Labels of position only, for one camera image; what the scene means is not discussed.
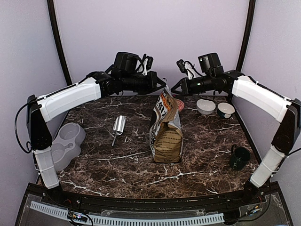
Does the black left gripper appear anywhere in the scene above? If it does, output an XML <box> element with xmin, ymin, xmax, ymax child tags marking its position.
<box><xmin>122</xmin><ymin>71</ymin><xmax>167</xmax><ymax>95</ymax></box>

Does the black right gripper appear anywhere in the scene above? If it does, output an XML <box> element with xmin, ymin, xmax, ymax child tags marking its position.
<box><xmin>171</xmin><ymin>73</ymin><xmax>214</xmax><ymax>96</ymax></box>

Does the brown pet food bag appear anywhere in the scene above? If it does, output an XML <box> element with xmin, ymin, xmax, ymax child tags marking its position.
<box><xmin>149</xmin><ymin>86</ymin><xmax>183</xmax><ymax>163</ymax></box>

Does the silver metal scoop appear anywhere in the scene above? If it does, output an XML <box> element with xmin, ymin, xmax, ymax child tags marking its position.
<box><xmin>111</xmin><ymin>115</ymin><xmax>126</xmax><ymax>146</ymax></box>

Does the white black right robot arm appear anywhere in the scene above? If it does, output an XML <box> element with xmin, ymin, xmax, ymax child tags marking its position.
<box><xmin>171</xmin><ymin>53</ymin><xmax>301</xmax><ymax>204</ymax></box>

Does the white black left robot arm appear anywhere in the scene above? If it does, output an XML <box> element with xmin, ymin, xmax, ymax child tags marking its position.
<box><xmin>21</xmin><ymin>52</ymin><xmax>166</xmax><ymax>205</ymax></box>

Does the translucent double pet bowl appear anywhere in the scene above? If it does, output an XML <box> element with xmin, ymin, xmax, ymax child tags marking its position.
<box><xmin>51</xmin><ymin>123</ymin><xmax>86</xmax><ymax>172</ymax></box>

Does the red patterned bowl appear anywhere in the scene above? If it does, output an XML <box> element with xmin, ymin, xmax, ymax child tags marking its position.
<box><xmin>176</xmin><ymin>99</ymin><xmax>185</xmax><ymax>112</ymax></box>

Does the white ceramic bowl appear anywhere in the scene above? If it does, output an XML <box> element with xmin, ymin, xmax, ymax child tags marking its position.
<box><xmin>196</xmin><ymin>99</ymin><xmax>216</xmax><ymax>115</ymax></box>

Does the dark rimmed white bowl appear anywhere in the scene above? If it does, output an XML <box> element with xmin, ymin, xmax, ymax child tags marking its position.
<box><xmin>217</xmin><ymin>102</ymin><xmax>235</xmax><ymax>119</ymax></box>

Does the dark green mug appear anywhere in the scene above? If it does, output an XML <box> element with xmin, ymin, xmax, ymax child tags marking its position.
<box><xmin>230</xmin><ymin>145</ymin><xmax>251</xmax><ymax>171</ymax></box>

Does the black corner frame post right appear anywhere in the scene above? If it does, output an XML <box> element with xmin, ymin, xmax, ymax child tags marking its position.
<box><xmin>236</xmin><ymin>0</ymin><xmax>256</xmax><ymax>71</ymax></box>

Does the black corner frame post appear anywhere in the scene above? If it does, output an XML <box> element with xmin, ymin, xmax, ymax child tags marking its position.
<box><xmin>236</xmin><ymin>0</ymin><xmax>256</xmax><ymax>71</ymax></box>
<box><xmin>47</xmin><ymin>0</ymin><xmax>72</xmax><ymax>85</ymax></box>

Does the black corner frame post left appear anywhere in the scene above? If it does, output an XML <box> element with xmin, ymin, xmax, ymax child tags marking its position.
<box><xmin>47</xmin><ymin>0</ymin><xmax>72</xmax><ymax>85</ymax></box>

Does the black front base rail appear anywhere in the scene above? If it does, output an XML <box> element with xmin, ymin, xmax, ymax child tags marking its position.
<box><xmin>28</xmin><ymin>183</ymin><xmax>269</xmax><ymax>214</ymax></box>

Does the white cable duct strip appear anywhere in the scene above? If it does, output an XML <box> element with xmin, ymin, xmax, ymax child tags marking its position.
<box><xmin>30</xmin><ymin>201</ymin><xmax>225</xmax><ymax>226</ymax></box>

